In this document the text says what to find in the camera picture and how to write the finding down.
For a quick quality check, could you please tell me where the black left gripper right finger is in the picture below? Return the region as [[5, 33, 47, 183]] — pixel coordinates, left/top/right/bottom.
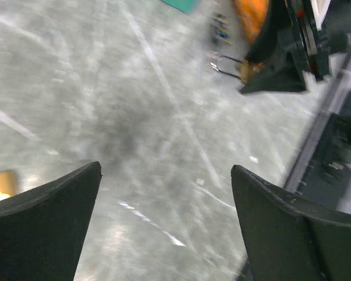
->
[[231, 165, 351, 280]]

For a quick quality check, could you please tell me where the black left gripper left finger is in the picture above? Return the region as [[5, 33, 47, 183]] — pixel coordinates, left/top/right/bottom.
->
[[0, 162, 102, 281]]

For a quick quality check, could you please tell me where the teal white small box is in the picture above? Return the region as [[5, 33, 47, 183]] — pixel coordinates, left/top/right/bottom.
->
[[161, 0, 199, 14]]

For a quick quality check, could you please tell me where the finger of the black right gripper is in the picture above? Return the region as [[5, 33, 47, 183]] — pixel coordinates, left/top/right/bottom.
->
[[239, 43, 308, 94], [245, 0, 290, 63]]

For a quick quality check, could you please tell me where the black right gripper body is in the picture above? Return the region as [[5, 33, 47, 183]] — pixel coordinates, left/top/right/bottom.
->
[[284, 1, 348, 81]]

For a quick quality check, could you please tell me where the aluminium rail frame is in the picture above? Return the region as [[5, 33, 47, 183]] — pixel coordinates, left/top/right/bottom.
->
[[284, 51, 351, 193]]

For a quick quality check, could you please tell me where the orange honey dijon chip bag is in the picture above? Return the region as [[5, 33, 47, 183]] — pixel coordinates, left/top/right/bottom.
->
[[233, 0, 269, 43]]

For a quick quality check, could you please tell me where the key ring with keys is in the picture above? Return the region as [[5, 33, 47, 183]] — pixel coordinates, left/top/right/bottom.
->
[[209, 13, 233, 47]]

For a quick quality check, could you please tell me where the small brass padlock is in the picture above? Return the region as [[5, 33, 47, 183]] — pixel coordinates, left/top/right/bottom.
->
[[211, 53, 264, 84]]

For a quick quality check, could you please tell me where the large brass padlock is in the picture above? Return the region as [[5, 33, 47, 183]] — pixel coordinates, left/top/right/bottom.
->
[[0, 170, 18, 201]]

